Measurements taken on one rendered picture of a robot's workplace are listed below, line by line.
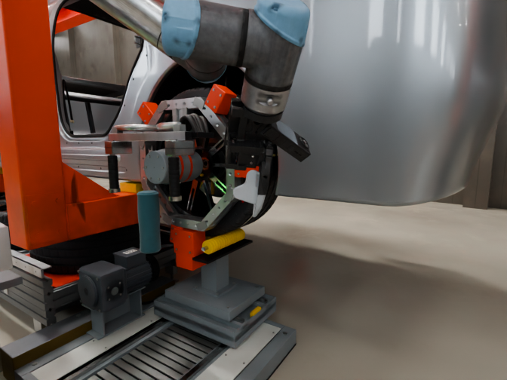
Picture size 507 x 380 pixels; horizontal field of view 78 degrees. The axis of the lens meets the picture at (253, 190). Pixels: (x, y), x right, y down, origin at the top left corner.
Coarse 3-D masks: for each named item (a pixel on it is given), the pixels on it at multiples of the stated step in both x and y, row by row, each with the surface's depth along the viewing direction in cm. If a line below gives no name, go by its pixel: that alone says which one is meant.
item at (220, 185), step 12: (204, 144) 136; (216, 144) 133; (204, 156) 142; (216, 156) 138; (216, 168) 138; (192, 180) 167; (204, 180) 139; (216, 180) 135; (168, 192) 150; (180, 192) 156; (192, 192) 144; (180, 204) 149; (192, 204) 145; (204, 204) 159; (204, 216) 139
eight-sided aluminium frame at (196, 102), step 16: (160, 112) 134; (208, 112) 120; (224, 128) 117; (144, 144) 142; (144, 160) 143; (144, 176) 146; (160, 192) 146; (160, 208) 142; (224, 208) 121; (176, 224) 137; (192, 224) 132; (208, 224) 127
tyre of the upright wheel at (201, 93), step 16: (176, 96) 140; (192, 96) 134; (240, 96) 138; (272, 160) 129; (272, 176) 130; (272, 192) 135; (176, 208) 148; (240, 208) 127; (224, 224) 133; (240, 224) 132
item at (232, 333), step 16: (160, 304) 153; (176, 304) 155; (256, 304) 153; (272, 304) 156; (176, 320) 148; (192, 320) 142; (208, 320) 141; (224, 320) 138; (240, 320) 136; (256, 320) 143; (208, 336) 138; (224, 336) 132; (240, 336) 133
